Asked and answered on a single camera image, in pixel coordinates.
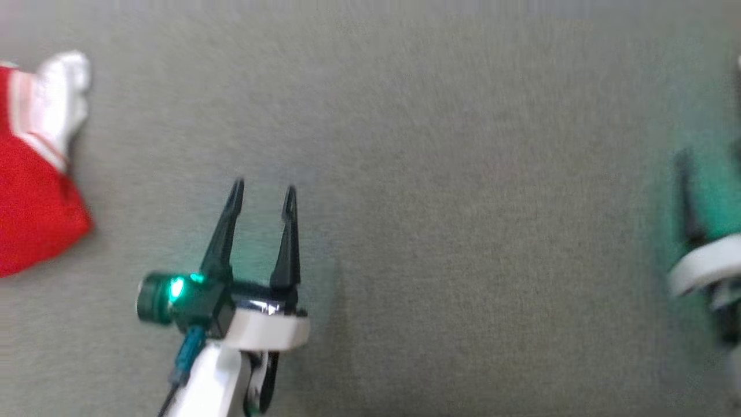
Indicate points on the red and white jersey shirt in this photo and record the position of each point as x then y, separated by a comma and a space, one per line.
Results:
35, 202

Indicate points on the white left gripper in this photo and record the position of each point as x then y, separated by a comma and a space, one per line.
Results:
266, 331

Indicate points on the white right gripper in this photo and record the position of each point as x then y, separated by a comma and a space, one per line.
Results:
706, 263

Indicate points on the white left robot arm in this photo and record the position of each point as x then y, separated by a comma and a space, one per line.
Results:
214, 382

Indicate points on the grey fabric sofa seat cushion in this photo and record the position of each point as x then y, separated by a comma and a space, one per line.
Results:
463, 202

